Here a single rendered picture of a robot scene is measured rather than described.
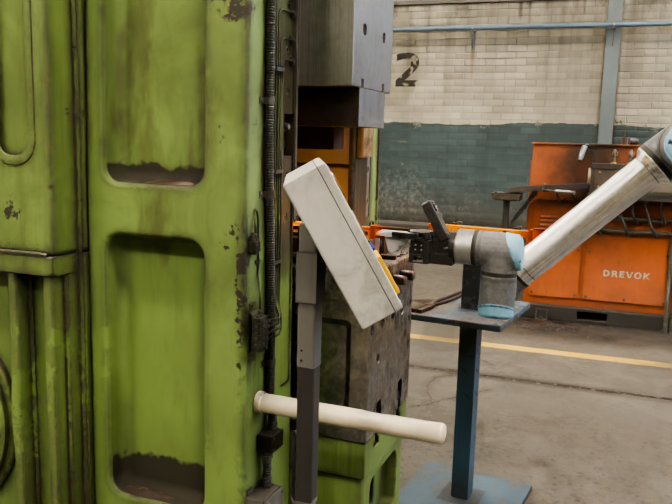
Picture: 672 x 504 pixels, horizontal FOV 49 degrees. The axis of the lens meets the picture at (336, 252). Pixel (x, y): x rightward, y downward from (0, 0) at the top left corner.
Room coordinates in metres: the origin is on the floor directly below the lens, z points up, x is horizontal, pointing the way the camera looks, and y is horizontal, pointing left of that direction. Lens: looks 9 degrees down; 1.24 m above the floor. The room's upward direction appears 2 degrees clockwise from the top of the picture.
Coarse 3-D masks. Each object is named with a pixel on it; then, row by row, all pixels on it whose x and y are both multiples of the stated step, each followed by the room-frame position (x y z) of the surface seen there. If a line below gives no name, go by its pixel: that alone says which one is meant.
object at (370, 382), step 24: (408, 264) 2.08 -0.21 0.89; (336, 288) 1.82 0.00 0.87; (336, 312) 1.83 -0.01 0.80; (408, 312) 2.10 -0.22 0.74; (336, 336) 1.85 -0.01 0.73; (360, 336) 1.79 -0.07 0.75; (384, 336) 1.90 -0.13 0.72; (408, 336) 2.12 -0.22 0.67; (336, 360) 1.85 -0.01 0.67; (360, 360) 1.79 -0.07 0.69; (384, 360) 1.91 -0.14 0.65; (408, 360) 2.13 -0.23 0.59; (336, 384) 1.85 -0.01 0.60; (360, 384) 1.79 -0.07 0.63; (384, 384) 1.91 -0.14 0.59; (360, 408) 1.79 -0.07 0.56; (384, 408) 1.92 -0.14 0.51; (336, 432) 1.82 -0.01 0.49; (360, 432) 1.79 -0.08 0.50
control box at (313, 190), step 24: (312, 168) 1.23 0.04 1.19; (288, 192) 1.21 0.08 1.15; (312, 192) 1.21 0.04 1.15; (336, 192) 1.21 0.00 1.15; (312, 216) 1.21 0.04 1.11; (336, 216) 1.21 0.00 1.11; (336, 240) 1.21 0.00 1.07; (360, 240) 1.22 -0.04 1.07; (336, 264) 1.21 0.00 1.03; (360, 264) 1.22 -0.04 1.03; (360, 288) 1.22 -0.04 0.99; (384, 288) 1.22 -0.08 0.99; (360, 312) 1.22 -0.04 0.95; (384, 312) 1.22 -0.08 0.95
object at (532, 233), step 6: (432, 228) 2.47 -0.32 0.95; (450, 228) 2.44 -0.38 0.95; (456, 228) 2.43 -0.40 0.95; (462, 228) 2.42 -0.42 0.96; (468, 228) 2.41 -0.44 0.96; (474, 228) 2.40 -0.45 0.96; (480, 228) 2.39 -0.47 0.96; (486, 228) 2.39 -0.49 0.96; (492, 228) 2.39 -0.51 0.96; (498, 228) 2.39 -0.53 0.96; (534, 228) 2.32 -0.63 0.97; (540, 228) 2.33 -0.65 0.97; (522, 234) 2.33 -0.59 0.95; (528, 234) 2.31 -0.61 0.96; (534, 234) 2.32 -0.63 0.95; (528, 240) 2.31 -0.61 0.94
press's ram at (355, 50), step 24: (312, 0) 1.83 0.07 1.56; (336, 0) 1.81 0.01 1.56; (360, 0) 1.83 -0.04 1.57; (384, 0) 1.99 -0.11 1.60; (312, 24) 1.83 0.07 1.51; (336, 24) 1.81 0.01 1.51; (360, 24) 1.83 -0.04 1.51; (384, 24) 2.00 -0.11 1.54; (312, 48) 1.83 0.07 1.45; (336, 48) 1.81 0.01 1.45; (360, 48) 1.84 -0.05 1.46; (384, 48) 2.01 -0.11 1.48; (312, 72) 1.83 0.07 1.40; (336, 72) 1.81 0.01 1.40; (360, 72) 1.84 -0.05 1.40; (384, 72) 2.01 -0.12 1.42
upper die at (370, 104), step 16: (304, 96) 1.89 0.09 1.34; (320, 96) 1.88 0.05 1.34; (336, 96) 1.86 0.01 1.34; (352, 96) 1.85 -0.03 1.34; (368, 96) 1.90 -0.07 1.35; (384, 96) 2.02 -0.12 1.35; (304, 112) 1.89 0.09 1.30; (320, 112) 1.88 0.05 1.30; (336, 112) 1.86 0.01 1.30; (352, 112) 1.85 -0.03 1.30; (368, 112) 1.91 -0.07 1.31
